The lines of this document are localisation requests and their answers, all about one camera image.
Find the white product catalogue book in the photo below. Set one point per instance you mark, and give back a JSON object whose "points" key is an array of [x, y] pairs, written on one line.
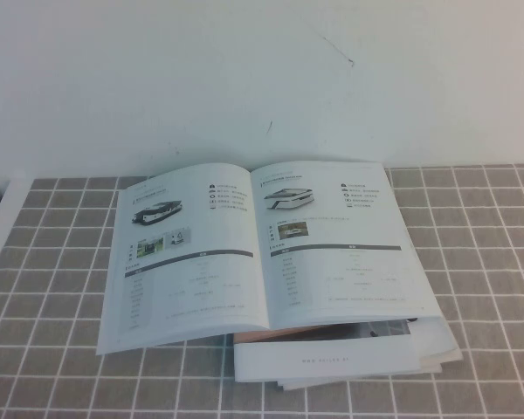
{"points": [[192, 262]]}

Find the white brochure with web address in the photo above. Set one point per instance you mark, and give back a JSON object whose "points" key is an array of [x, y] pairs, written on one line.
{"points": [[323, 354]]}

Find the plain white brochure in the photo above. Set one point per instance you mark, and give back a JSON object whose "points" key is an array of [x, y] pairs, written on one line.
{"points": [[358, 380]]}

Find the white brochure with cream edge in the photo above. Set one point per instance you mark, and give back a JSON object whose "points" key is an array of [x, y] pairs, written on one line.
{"points": [[441, 345]]}

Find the grey white checkered tablecloth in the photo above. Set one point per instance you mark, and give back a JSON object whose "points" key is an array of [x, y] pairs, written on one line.
{"points": [[484, 305]]}

